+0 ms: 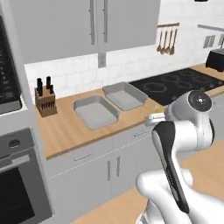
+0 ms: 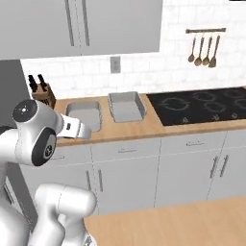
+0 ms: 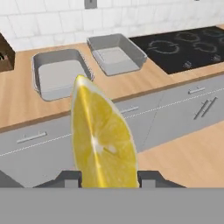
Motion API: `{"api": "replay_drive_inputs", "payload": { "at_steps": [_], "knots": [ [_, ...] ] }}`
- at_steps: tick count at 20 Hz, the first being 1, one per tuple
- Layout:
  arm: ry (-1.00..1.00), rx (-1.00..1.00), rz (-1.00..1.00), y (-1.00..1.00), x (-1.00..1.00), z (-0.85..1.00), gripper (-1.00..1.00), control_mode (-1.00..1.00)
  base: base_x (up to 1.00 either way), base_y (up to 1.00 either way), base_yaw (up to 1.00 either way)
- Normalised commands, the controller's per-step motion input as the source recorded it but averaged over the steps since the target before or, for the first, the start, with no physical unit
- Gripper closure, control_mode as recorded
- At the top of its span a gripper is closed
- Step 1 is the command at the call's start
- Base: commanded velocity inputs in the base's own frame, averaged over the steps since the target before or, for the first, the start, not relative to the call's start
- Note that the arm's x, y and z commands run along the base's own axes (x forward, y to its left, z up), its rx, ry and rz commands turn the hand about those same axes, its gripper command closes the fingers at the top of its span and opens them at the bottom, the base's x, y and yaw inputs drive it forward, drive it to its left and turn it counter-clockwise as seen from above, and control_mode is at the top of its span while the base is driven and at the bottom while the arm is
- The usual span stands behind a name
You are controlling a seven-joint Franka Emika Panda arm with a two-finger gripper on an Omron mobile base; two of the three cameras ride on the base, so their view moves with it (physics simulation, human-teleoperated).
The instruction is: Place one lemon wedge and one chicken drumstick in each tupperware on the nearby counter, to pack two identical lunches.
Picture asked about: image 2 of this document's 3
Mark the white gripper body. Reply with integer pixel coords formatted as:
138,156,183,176
74,118,93,141

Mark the grey drawer front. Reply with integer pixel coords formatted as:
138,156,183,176
91,137,162,163
50,144,94,168
224,127,246,150
160,131,228,156

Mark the grey lower cupboard door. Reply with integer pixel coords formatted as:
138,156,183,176
93,156,160,215
19,160,99,216
207,145,246,202
154,148,223,209

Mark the grey cupboard door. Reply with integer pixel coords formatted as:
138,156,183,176
19,160,99,216
0,0,81,61
154,148,223,209
207,145,246,202
93,156,160,215
78,0,164,56

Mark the wooden knife block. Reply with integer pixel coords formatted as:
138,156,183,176
31,82,58,111

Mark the grey fridge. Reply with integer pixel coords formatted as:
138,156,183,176
0,59,40,232

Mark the grey upper cupboard door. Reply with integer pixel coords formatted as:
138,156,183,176
78,0,164,56
0,0,81,61

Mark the black hob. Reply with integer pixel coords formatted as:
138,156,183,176
146,86,246,127

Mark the wooden hanging spoon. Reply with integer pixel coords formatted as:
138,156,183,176
187,36,197,63
202,36,213,67
193,36,206,67

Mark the wooden hanging spatula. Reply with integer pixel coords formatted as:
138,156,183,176
208,35,222,69

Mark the grey lower cupboard handle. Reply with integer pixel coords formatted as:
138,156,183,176
209,156,220,180
219,154,231,179
85,170,93,192
97,168,105,193

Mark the grey cupboard handle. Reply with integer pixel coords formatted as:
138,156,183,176
64,0,76,47
219,154,231,179
81,0,91,47
97,168,105,193
85,170,93,192
209,156,220,180

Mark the black-handled knife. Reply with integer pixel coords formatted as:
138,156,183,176
37,73,46,87
27,74,37,91

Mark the grey wall outlet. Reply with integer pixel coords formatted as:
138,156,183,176
110,56,122,75

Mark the grey upper cupboard handle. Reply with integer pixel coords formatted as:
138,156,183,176
64,0,76,47
81,0,91,47

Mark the wooden utensil rail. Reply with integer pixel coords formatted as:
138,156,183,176
184,27,228,35

